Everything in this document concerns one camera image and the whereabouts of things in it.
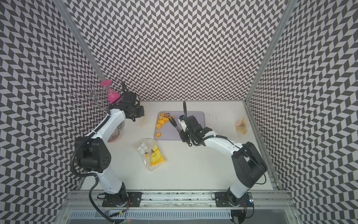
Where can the pink upside-down wine glass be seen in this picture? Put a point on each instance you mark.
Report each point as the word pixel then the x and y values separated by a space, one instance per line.
pixel 112 95

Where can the chrome glass drying rack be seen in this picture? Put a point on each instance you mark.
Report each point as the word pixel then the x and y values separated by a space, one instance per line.
pixel 89 97

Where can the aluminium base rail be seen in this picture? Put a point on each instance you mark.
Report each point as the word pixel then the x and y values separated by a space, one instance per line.
pixel 207 199

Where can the clear bag yellow chick print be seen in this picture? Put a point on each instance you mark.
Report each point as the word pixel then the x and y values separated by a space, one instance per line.
pixel 150 152

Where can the ribbed glass bowl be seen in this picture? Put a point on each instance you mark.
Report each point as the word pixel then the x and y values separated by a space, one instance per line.
pixel 116 134

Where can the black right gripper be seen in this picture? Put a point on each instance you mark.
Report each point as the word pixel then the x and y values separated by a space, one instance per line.
pixel 184 138

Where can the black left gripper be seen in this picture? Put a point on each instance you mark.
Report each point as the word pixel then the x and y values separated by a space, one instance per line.
pixel 141 112

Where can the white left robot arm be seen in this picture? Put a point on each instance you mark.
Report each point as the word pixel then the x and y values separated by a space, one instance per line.
pixel 91 156

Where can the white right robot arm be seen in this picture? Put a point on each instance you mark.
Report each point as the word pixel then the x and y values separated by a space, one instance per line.
pixel 248 163

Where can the steel black-tipped tongs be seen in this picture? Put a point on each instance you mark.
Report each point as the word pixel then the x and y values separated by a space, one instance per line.
pixel 174 123

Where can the clear resealable bag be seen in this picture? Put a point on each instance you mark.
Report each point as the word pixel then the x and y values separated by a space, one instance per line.
pixel 242 126

